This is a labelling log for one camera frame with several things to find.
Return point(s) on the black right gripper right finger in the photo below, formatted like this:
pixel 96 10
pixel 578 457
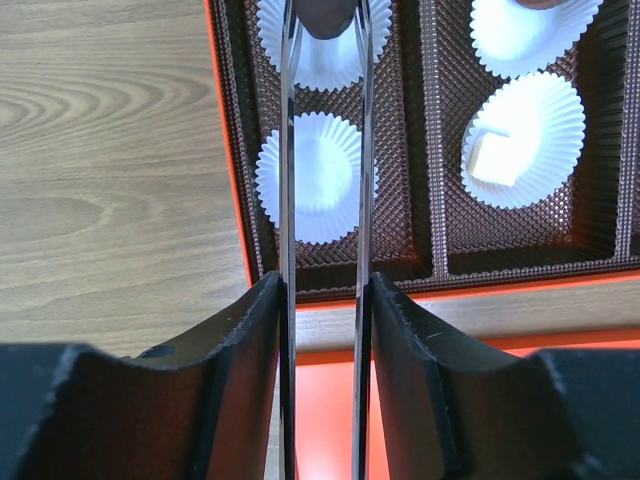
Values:
pixel 554 414

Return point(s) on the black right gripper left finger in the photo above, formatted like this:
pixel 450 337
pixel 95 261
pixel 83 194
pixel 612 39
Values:
pixel 197 406

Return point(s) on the metal tongs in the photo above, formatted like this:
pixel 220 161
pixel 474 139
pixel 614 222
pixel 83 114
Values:
pixel 292 30

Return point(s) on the white square chocolate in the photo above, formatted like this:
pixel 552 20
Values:
pixel 490 160

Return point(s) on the dark brown chocolate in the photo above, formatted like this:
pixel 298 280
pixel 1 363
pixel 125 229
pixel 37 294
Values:
pixel 325 19

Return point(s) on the brown walnut chocolate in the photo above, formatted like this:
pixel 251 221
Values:
pixel 540 4

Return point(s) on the orange chocolate box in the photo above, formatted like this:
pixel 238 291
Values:
pixel 425 225

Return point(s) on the orange box lid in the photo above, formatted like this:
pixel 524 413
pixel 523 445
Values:
pixel 324 387

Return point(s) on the white paper cup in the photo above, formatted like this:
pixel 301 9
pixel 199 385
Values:
pixel 324 65
pixel 544 114
pixel 510 40
pixel 327 177

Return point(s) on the brown box insert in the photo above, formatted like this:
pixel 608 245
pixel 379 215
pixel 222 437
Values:
pixel 425 175

